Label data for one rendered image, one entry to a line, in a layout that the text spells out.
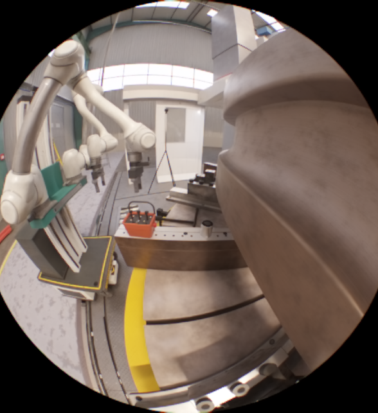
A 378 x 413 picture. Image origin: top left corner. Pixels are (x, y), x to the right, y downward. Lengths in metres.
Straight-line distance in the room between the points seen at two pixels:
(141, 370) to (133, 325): 0.46
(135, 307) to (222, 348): 0.84
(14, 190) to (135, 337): 1.28
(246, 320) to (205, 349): 0.35
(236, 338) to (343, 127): 1.15
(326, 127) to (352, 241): 0.32
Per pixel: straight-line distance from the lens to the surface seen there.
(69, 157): 1.19
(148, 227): 0.82
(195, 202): 1.96
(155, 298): 1.07
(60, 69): 0.65
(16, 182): 0.66
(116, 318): 1.45
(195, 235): 0.91
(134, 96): 3.61
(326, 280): 0.37
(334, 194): 0.46
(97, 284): 1.27
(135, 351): 1.37
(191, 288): 1.09
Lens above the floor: 1.31
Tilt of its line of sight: 31 degrees down
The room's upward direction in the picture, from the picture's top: 2 degrees clockwise
